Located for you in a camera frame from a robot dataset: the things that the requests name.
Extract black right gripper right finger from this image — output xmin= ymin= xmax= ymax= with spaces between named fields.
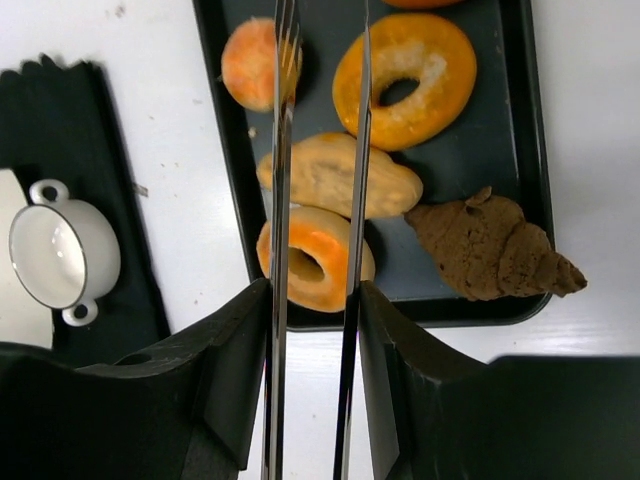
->
xmin=360 ymin=282 xmax=639 ymax=479

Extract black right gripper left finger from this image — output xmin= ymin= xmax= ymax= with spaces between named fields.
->
xmin=1 ymin=279 xmax=268 ymax=479

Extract dark orange ring doughnut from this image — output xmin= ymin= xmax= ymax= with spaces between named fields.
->
xmin=331 ymin=12 xmax=478 ymax=152

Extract steel serving tongs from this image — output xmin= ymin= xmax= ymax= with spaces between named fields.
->
xmin=261 ymin=1 xmax=372 ymax=479

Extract oblong tan bread roll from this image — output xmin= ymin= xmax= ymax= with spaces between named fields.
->
xmin=256 ymin=131 xmax=424 ymax=221

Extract brown chocolate croissant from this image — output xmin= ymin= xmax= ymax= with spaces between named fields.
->
xmin=405 ymin=187 xmax=587 ymax=301

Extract white square plate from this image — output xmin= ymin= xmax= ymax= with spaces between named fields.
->
xmin=0 ymin=169 xmax=54 ymax=349

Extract black baking tray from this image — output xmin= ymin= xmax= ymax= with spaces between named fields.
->
xmin=195 ymin=1 xmax=553 ymax=328

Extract black cloth placemat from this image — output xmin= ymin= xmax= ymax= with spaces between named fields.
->
xmin=1 ymin=56 xmax=170 ymax=367

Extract small round bun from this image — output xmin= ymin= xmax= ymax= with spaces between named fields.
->
xmin=221 ymin=17 xmax=302 ymax=112

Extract orange round bun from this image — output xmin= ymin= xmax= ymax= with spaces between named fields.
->
xmin=383 ymin=0 xmax=463 ymax=10

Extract white two-handled soup bowl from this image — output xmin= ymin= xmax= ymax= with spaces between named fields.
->
xmin=8 ymin=179 xmax=121 ymax=327

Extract pale orange ring doughnut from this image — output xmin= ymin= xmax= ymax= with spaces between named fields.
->
xmin=288 ymin=206 xmax=351 ymax=313

